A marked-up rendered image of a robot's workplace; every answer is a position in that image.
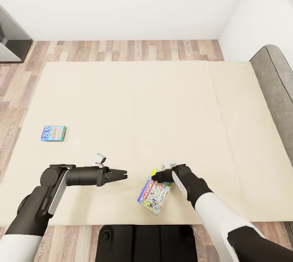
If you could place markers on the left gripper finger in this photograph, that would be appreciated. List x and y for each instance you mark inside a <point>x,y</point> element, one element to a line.
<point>116,171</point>
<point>111,177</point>

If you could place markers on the board game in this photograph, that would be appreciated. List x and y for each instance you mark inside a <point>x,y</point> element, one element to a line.
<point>153,193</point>
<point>53,133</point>

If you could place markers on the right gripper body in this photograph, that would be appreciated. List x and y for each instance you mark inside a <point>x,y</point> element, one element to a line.
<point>162,176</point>

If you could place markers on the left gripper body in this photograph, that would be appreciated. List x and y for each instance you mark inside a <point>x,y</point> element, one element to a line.
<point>92,175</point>

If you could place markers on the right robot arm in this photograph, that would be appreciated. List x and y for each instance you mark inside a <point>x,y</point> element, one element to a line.
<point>235,238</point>

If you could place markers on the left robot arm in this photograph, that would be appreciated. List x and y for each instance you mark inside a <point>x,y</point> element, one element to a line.
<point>21,241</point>

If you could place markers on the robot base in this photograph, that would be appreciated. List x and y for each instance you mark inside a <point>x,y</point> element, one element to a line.
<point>146,243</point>

